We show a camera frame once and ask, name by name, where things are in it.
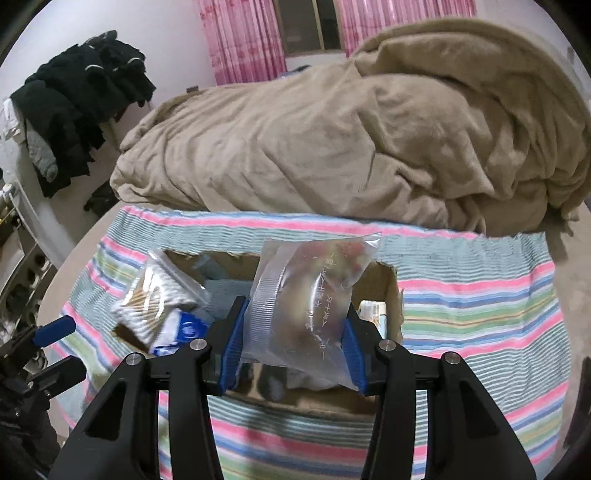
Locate capybara tissue pack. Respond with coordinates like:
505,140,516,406
358,300,388,339

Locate cotton swab bag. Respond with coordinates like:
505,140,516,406
111,249,211,349

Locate clear zip bag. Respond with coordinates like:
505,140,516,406
242,234,381,388

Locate blue tissue pack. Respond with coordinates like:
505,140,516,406
149,309,208,357

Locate striped towel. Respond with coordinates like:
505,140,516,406
46,206,571,479

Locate cardboard box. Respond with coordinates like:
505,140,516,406
113,238,394,417

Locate grey socks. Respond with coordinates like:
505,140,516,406
191,255,252,325

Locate pile of black clothes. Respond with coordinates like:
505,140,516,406
10,30,156,198

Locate beige blanket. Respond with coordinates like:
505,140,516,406
110,18,590,236

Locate pink curtain left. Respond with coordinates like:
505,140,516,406
197,0,287,85

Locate pink curtain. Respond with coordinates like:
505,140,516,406
335,0,476,56
197,0,287,85

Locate pink curtain right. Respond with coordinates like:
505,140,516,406
335,0,476,56

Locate window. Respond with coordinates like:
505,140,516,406
273,0,342,57

